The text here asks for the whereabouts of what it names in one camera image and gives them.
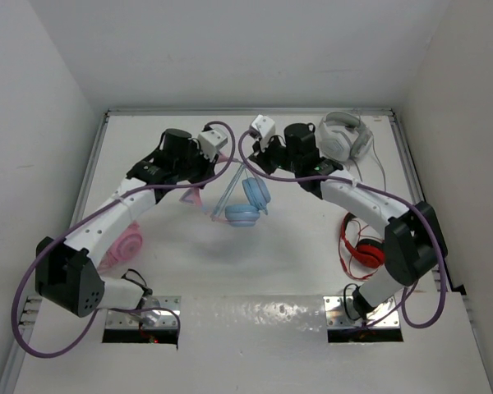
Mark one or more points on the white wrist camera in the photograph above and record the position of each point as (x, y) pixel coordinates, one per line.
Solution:
(262, 129)
(211, 142)

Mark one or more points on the white gaming headset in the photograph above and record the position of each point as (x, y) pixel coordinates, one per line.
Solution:
(344, 137)

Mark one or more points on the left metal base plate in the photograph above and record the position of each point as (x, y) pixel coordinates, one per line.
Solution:
(160, 313)

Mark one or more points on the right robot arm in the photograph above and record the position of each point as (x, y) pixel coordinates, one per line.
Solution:
(413, 243)

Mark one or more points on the metal base plate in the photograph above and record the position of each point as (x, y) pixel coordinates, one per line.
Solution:
(160, 313)
(340, 314)

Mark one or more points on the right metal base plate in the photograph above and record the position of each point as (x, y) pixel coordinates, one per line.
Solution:
(340, 314)

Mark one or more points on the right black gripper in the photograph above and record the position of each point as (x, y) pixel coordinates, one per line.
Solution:
(263, 157)

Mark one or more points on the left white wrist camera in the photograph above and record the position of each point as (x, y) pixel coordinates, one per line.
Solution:
(211, 142)

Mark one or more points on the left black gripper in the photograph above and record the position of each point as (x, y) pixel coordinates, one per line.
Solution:
(207, 166)

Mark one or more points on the blue pink cat-ear headphones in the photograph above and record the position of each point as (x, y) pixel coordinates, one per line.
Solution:
(245, 214)

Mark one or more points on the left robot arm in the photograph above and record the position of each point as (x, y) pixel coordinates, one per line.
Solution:
(68, 270)

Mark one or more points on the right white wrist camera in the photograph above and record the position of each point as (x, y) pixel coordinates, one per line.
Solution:
(262, 129)

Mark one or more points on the red headphones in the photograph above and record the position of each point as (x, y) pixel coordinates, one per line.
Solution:
(368, 252)

